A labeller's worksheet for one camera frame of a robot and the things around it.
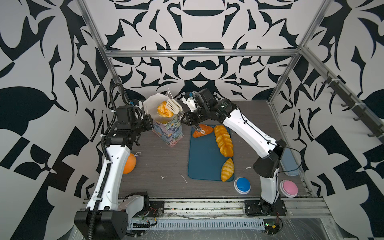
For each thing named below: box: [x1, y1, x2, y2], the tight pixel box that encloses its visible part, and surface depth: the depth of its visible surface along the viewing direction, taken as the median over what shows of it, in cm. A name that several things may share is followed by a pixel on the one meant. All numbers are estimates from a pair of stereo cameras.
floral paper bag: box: [143, 93, 184, 148], surface depth 87 cm
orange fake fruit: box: [123, 152, 137, 174], surface depth 85 cm
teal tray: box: [188, 125, 233, 181], surface depth 93 cm
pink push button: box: [279, 180, 299, 198], surface depth 80 cm
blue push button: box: [234, 176, 251, 195], surface depth 81 cm
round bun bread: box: [157, 101, 174, 118], surface depth 79 cm
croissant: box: [221, 158, 235, 182], surface depth 85 cm
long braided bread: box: [214, 125, 234, 158], surface depth 94 cm
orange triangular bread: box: [193, 124, 214, 138], surface depth 101 cm
